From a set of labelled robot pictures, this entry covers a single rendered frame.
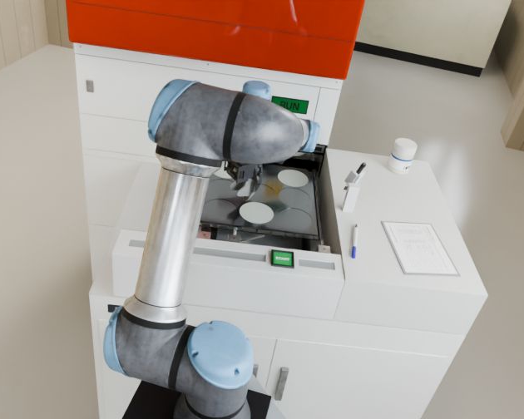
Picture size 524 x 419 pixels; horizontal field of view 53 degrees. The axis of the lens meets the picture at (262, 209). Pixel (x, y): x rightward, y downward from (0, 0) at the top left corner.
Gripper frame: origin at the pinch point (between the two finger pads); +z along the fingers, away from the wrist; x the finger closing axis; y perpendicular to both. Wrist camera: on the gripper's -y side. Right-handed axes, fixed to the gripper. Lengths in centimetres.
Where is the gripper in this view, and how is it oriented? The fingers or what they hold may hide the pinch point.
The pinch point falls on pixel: (247, 195)
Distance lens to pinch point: 154.9
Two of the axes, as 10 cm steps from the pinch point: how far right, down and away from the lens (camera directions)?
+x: 5.7, 5.5, -6.1
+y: -8.1, 2.5, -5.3
